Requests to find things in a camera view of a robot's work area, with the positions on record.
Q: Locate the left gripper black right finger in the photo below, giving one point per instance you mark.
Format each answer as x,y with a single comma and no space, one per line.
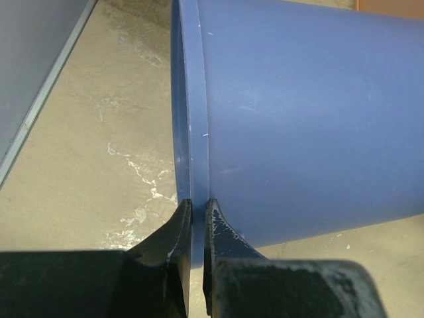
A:
238,281

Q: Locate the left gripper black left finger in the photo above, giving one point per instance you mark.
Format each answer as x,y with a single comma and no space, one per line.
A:
149,280

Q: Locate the orange round plastic bucket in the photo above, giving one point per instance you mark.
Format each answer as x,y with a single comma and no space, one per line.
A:
410,9

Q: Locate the blue round plastic bucket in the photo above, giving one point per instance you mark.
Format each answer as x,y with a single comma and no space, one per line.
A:
299,119

